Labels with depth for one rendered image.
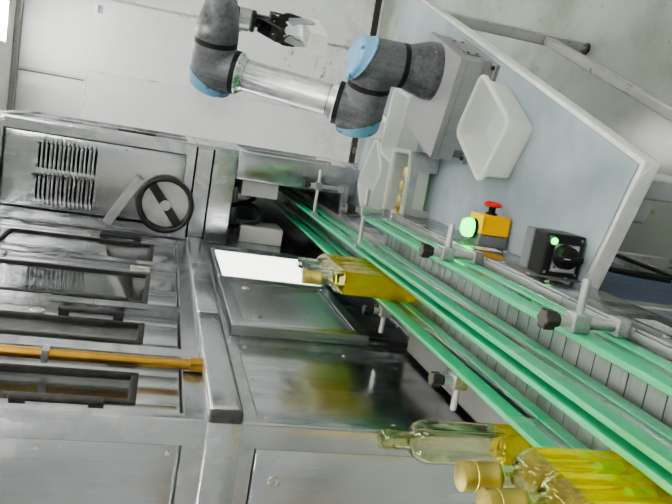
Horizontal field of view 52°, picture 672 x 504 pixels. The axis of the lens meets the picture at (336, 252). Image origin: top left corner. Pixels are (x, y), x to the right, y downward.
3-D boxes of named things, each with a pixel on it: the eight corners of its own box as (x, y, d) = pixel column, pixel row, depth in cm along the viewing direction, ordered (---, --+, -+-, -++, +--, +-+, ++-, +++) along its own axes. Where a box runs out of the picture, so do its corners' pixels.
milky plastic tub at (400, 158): (405, 221, 218) (379, 217, 216) (418, 151, 215) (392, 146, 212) (424, 230, 202) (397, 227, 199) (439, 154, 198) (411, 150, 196)
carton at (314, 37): (318, 19, 243) (302, 16, 241) (329, 36, 222) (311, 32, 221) (315, 37, 246) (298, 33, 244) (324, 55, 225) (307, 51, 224)
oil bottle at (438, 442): (518, 456, 116) (371, 449, 109) (524, 424, 115) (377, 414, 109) (535, 470, 110) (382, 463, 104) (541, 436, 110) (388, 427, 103)
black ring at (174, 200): (189, 234, 267) (133, 227, 261) (197, 180, 263) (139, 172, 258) (190, 236, 262) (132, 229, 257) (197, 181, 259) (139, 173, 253)
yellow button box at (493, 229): (493, 244, 161) (464, 240, 159) (500, 212, 160) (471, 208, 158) (507, 249, 154) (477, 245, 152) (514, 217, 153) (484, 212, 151)
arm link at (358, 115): (389, 95, 177) (187, 36, 178) (373, 148, 185) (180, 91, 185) (393, 82, 187) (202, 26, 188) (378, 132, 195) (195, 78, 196)
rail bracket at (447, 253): (476, 262, 140) (416, 254, 137) (484, 227, 139) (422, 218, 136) (485, 266, 136) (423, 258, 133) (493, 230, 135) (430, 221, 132)
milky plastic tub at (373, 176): (378, 184, 256) (356, 180, 253) (399, 139, 239) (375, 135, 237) (384, 219, 245) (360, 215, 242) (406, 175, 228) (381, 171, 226)
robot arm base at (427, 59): (431, 38, 187) (397, 31, 184) (450, 47, 173) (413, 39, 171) (417, 93, 193) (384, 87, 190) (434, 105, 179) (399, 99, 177)
